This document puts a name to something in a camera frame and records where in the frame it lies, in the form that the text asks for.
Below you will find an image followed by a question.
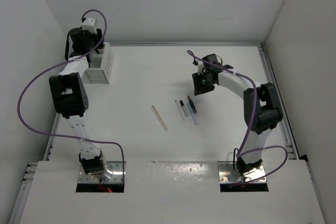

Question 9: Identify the aluminium frame rail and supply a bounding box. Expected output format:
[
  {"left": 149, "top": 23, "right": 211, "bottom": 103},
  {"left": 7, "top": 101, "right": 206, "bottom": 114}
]
[
  {"left": 7, "top": 44, "right": 81, "bottom": 224},
  {"left": 258, "top": 42, "right": 300, "bottom": 159},
  {"left": 110, "top": 41, "right": 262, "bottom": 47}
]

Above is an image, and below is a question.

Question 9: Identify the dark teal makeup pen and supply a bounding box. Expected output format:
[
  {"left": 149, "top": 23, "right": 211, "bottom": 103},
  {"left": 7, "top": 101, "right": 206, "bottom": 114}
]
[{"left": 187, "top": 95, "right": 197, "bottom": 114}]

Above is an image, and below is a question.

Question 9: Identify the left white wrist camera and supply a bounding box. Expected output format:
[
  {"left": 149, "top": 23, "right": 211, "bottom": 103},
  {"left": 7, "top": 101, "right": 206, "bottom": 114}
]
[{"left": 81, "top": 18, "right": 97, "bottom": 34}]

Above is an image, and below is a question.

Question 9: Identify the back aluminium frame rail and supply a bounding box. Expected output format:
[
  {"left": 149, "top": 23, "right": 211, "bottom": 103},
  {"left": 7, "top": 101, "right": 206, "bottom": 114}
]
[{"left": 110, "top": 41, "right": 262, "bottom": 47}]

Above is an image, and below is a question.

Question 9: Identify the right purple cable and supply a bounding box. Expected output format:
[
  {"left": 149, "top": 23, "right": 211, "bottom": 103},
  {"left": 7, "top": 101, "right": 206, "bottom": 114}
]
[{"left": 186, "top": 49, "right": 289, "bottom": 186}]

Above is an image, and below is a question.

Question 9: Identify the right aluminium frame rail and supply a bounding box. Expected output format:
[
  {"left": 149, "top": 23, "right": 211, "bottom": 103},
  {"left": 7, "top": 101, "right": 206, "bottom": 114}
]
[{"left": 258, "top": 42, "right": 300, "bottom": 159}]

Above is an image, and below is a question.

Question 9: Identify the tan and white pencil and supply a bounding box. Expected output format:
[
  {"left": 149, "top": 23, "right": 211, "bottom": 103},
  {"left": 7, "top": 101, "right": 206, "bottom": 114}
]
[{"left": 151, "top": 105, "right": 168, "bottom": 132}]

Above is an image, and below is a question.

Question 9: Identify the white two-slot organizer box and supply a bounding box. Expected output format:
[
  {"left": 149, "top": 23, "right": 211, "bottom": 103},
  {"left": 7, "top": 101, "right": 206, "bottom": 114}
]
[{"left": 82, "top": 42, "right": 114, "bottom": 84}]

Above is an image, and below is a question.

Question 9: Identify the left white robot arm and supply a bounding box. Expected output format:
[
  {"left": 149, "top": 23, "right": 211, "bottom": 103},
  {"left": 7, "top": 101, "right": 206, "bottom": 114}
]
[{"left": 49, "top": 27, "right": 106, "bottom": 178}]

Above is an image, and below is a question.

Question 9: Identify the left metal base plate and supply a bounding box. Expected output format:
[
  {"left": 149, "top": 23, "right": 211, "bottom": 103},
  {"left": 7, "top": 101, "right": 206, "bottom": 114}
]
[{"left": 77, "top": 162, "right": 125, "bottom": 184}]

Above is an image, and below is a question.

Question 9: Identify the thin white liner pen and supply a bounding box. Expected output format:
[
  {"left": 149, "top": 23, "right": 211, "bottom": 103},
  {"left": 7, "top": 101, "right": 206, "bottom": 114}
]
[{"left": 175, "top": 100, "right": 185, "bottom": 121}]

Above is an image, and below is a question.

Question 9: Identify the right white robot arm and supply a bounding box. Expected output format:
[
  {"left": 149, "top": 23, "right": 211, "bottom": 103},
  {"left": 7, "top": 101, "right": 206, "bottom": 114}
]
[{"left": 187, "top": 50, "right": 283, "bottom": 175}]

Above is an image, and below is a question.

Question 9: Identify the lavender white makeup stick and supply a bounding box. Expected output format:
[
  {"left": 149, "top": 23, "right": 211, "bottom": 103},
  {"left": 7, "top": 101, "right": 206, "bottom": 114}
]
[{"left": 187, "top": 103, "right": 198, "bottom": 125}]

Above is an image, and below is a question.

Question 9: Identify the left aluminium frame rail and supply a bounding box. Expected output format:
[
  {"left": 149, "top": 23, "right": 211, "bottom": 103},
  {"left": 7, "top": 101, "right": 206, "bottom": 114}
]
[{"left": 7, "top": 44, "right": 81, "bottom": 224}]

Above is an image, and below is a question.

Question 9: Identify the clear tube black cap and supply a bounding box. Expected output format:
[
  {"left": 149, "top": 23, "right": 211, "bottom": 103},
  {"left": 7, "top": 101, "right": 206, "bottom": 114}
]
[{"left": 179, "top": 100, "right": 188, "bottom": 117}]

